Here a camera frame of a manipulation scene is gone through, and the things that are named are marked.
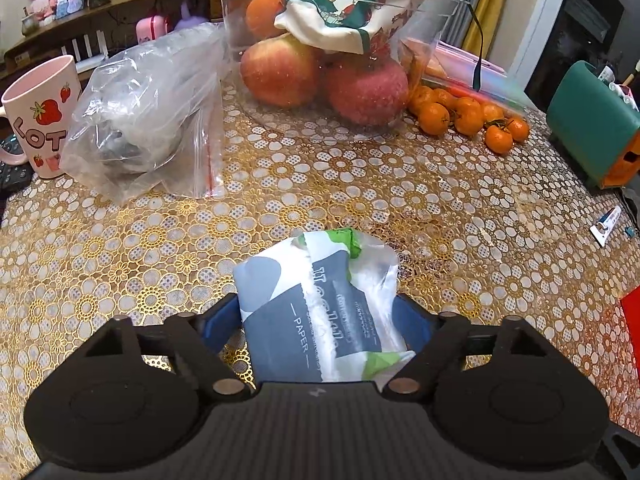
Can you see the tangerine one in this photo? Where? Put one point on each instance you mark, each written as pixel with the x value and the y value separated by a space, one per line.
pixel 434 119

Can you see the red apple left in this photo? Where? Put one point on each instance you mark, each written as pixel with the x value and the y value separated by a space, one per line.
pixel 281 71

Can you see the pink strawberry mug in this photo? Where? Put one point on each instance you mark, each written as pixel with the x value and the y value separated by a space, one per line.
pixel 39 107

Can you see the tangerine three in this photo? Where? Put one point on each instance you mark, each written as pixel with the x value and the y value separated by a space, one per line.
pixel 498 140

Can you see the red apple front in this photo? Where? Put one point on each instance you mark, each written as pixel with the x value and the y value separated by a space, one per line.
pixel 367 92

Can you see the orange fruit in bowl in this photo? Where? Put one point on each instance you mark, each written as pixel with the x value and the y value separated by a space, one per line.
pixel 260 16

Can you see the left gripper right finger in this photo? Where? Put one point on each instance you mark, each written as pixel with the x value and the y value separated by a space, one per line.
pixel 437 339

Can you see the wooden tv cabinet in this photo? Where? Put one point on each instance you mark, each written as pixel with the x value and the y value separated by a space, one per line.
pixel 116 19

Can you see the red apple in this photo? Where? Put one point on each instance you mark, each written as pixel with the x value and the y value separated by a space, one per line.
pixel 281 71
pixel 367 92

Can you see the tangerine two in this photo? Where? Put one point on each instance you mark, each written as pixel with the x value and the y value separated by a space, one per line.
pixel 469 121

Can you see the black remote control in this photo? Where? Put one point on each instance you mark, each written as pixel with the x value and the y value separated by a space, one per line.
pixel 14 178

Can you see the green orange tissue box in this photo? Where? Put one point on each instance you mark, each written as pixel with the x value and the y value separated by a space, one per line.
pixel 596 127

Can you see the clear zip plastic bag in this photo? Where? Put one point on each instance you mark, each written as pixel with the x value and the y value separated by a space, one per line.
pixel 151 116

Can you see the red cardboard box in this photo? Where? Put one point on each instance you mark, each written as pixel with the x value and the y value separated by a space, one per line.
pixel 631 308

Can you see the small white paper packet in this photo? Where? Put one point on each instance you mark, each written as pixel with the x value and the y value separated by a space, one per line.
pixel 604 227

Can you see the tangerine four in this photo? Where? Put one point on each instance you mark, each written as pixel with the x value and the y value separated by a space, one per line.
pixel 518 129

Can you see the yellow curtain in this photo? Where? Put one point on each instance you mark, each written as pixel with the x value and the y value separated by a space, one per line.
pixel 479 37

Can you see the pastel folder stack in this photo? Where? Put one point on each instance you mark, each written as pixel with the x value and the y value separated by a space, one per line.
pixel 454 68

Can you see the clear fruit bowl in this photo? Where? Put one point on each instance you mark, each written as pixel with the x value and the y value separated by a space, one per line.
pixel 411 46

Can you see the tissue paper pack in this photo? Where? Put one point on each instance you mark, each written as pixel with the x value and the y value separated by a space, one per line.
pixel 317 307

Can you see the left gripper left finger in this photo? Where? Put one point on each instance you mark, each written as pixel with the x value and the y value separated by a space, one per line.
pixel 196 341

